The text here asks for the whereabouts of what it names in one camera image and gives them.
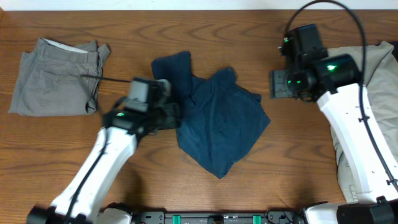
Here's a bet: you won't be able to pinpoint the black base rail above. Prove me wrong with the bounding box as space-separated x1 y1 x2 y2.
99 202 308 224

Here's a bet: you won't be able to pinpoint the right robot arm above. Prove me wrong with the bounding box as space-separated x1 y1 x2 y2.
269 24 397 223

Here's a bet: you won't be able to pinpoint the dark blue shorts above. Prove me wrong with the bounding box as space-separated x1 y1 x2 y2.
151 51 271 179

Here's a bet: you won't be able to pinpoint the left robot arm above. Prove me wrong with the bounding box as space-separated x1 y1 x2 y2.
26 96 181 224

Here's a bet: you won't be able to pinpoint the folded grey trousers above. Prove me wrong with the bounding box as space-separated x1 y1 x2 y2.
9 38 111 116

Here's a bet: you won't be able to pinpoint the beige garment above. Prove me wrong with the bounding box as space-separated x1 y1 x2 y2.
330 41 397 202

